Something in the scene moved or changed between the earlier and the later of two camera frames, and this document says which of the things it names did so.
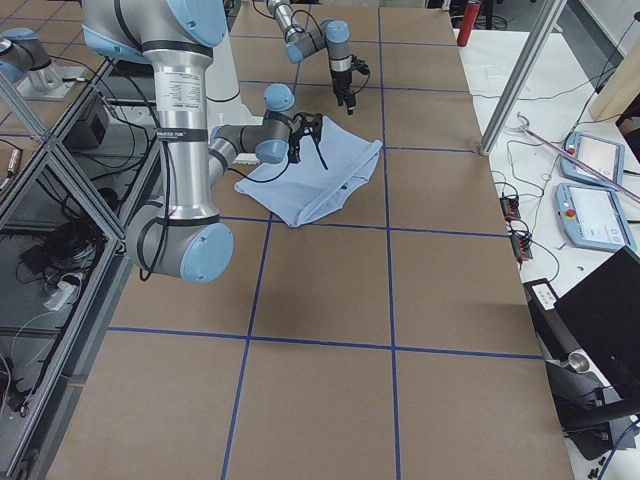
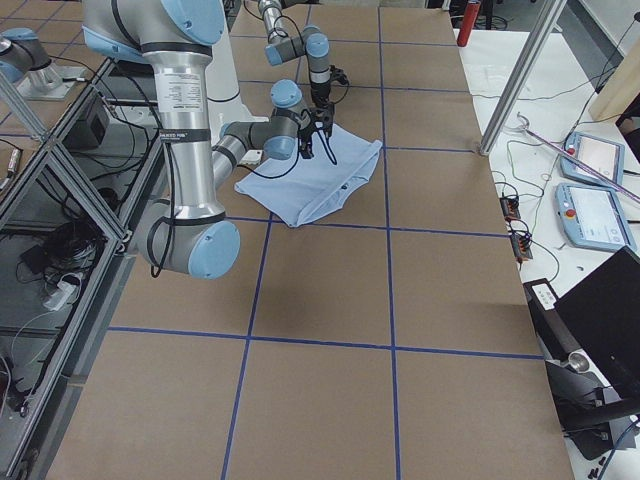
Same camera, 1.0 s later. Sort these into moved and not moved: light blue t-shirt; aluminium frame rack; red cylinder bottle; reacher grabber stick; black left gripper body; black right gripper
Moved: black right gripper; black left gripper body
Not moved: red cylinder bottle; reacher grabber stick; light blue t-shirt; aluminium frame rack
